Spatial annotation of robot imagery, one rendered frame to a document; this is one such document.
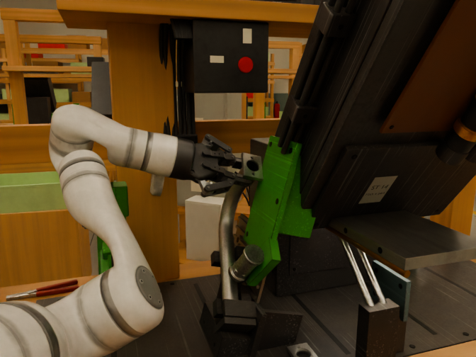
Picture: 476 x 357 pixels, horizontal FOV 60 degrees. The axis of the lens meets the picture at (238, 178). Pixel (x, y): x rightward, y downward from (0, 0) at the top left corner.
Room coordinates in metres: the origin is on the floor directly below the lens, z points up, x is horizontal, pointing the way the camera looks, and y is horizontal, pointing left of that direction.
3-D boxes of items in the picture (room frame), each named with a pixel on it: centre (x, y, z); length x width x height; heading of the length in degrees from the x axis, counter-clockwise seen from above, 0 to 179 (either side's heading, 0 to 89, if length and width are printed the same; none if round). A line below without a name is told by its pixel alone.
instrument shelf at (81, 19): (1.06, -0.06, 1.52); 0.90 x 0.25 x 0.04; 108
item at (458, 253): (0.74, -0.25, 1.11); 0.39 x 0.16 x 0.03; 18
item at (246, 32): (0.98, 0.03, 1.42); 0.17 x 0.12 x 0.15; 108
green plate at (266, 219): (0.73, -0.09, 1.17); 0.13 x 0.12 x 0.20; 108
